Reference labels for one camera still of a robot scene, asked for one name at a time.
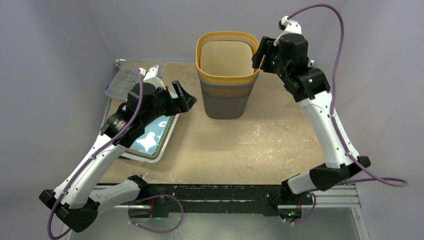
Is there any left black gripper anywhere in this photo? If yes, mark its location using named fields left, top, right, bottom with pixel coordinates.
left=142, top=80, right=196, bottom=127

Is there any yellow mesh basket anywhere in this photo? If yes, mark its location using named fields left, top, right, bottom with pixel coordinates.
left=195, top=31, right=259, bottom=99

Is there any grey mesh basket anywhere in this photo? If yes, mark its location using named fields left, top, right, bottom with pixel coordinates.
left=198, top=76, right=257, bottom=120

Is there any beige plastic bin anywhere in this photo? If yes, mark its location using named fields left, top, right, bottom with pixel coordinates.
left=200, top=41, right=254, bottom=77

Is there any light blue plastic crate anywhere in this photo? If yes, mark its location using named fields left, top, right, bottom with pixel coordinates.
left=127, top=92, right=178, bottom=157

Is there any white plastic tray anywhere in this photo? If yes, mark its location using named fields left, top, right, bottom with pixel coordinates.
left=119, top=99, right=180, bottom=164

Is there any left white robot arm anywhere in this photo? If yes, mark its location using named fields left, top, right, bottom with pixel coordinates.
left=39, top=80, right=197, bottom=233

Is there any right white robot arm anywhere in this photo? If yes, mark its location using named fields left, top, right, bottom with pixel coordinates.
left=252, top=33, right=371, bottom=204

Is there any clear compartment organizer box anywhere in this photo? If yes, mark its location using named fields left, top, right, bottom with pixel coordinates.
left=104, top=63, right=166, bottom=102

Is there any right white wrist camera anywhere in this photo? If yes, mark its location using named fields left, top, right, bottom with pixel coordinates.
left=273, top=15, right=302, bottom=46

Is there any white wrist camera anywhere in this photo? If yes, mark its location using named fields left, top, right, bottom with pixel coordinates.
left=137, top=64, right=166, bottom=89
left=273, top=15, right=302, bottom=46

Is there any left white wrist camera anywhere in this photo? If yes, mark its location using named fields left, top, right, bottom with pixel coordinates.
left=137, top=64, right=166, bottom=89

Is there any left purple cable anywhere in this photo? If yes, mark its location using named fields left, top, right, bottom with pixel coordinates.
left=47, top=63, right=145, bottom=240

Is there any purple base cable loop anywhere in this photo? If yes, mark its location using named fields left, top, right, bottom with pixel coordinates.
left=127, top=193, right=185, bottom=233

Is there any aluminium frame rail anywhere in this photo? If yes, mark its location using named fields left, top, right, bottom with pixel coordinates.
left=88, top=183, right=360, bottom=213

